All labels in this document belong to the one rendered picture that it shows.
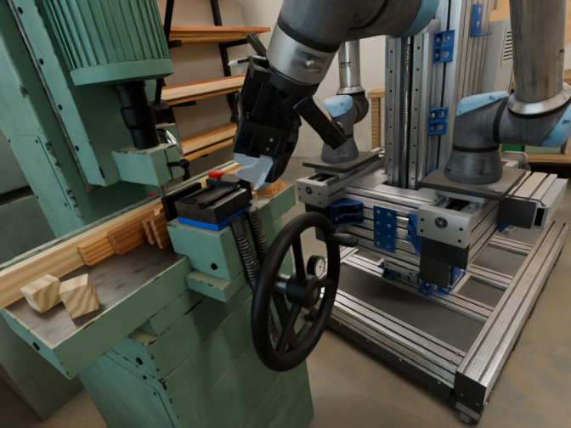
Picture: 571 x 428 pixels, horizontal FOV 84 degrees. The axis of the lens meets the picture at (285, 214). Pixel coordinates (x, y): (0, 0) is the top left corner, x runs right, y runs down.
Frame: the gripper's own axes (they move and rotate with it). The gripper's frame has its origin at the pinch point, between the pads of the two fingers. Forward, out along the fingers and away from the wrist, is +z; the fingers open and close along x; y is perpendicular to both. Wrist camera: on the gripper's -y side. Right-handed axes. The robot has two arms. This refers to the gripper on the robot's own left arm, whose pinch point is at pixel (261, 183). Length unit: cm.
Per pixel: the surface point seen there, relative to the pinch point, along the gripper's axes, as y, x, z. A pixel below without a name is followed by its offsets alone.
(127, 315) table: 18.5, 15.9, 16.2
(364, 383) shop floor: -67, 19, 85
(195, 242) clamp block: 9.2, 5.7, 10.3
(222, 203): 6.2, 3.0, 2.5
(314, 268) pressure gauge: -25.7, -2.5, 32.2
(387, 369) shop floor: -78, 16, 82
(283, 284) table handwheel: -7.1, 11.7, 13.7
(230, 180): 3.9, -4.8, 4.9
